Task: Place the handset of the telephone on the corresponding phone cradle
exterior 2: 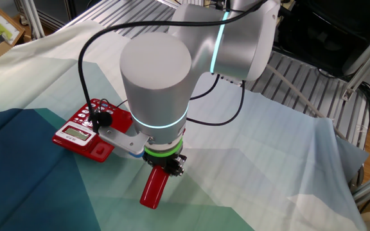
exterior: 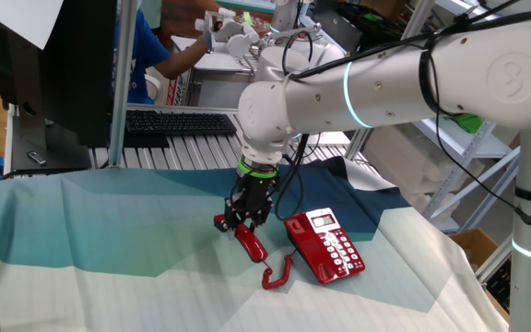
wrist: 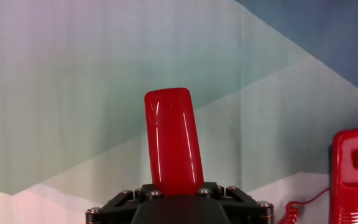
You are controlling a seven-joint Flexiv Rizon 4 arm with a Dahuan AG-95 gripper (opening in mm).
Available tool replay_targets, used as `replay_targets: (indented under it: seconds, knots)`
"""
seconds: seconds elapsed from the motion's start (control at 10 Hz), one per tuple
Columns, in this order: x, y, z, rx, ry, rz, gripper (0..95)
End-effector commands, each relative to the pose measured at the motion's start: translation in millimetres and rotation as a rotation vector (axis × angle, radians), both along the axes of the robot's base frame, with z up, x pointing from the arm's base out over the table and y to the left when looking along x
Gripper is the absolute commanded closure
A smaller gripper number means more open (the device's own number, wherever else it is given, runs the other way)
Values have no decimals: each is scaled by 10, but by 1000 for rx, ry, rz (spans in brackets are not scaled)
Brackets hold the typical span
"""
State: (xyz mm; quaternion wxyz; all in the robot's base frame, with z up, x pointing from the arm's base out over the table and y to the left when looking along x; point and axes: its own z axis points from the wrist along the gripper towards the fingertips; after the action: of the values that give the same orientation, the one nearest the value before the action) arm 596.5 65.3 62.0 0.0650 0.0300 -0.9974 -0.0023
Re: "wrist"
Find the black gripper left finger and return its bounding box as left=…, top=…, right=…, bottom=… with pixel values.
left=85, top=183, right=164, bottom=224

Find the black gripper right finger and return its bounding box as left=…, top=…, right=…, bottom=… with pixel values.
left=196, top=182, right=275, bottom=224

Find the red telephone cord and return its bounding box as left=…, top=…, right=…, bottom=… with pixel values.
left=278, top=186, right=331, bottom=224

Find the red telephone handset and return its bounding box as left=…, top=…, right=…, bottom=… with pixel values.
left=144, top=87, right=204, bottom=197

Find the red telephone base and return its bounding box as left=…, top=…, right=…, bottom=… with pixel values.
left=328, top=126, right=358, bottom=224

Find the teal blue white tablecloth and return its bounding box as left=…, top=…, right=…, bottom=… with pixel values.
left=0, top=0, right=358, bottom=224

